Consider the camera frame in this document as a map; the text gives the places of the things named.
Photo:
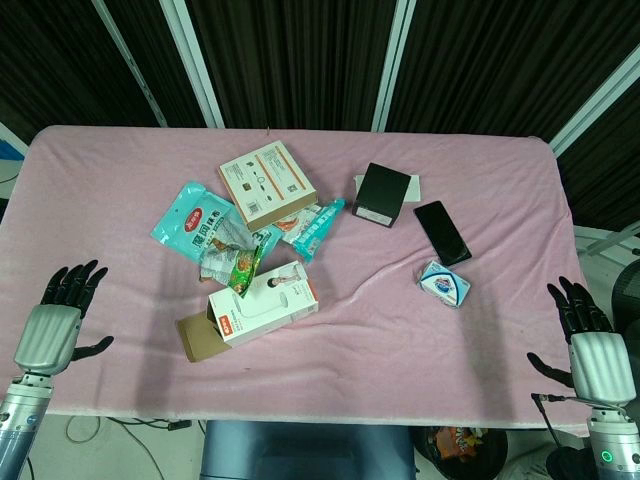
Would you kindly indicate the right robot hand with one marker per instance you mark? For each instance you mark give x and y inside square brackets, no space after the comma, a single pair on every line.
[595,360]

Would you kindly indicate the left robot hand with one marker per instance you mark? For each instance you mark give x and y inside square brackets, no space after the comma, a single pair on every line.
[47,332]

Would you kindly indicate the blue white soap packet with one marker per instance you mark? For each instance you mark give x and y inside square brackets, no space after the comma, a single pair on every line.
[444,285]

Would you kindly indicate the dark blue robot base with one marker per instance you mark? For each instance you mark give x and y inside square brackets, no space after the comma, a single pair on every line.
[307,450]

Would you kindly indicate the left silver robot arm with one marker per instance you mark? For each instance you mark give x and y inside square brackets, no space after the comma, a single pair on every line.
[22,415]

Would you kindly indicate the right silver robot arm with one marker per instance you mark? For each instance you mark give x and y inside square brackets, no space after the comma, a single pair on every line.
[612,440]

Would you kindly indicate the white and orange flat box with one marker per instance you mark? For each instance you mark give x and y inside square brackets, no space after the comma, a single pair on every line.
[267,185]

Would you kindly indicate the black box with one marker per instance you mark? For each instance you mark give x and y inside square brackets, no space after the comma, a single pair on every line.
[381,195]

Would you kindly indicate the black office chair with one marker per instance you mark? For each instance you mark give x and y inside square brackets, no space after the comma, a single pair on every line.
[627,295]

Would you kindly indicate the black trash bin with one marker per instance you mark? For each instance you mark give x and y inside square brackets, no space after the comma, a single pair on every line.
[465,447]

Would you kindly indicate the teal cleaning cloth packet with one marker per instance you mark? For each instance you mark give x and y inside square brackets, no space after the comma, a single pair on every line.
[200,230]

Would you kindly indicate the green snack bag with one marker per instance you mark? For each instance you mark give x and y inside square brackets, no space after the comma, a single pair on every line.
[232,265]

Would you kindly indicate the black smartphone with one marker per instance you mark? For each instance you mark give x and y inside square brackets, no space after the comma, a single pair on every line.
[443,233]

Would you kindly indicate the white lamp carton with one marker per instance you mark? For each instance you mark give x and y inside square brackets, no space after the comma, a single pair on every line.
[265,315]

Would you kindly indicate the pink tablecloth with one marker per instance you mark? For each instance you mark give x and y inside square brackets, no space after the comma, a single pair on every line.
[320,360]

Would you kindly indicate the teal snack wrapper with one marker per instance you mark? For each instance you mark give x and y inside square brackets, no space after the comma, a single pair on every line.
[315,227]

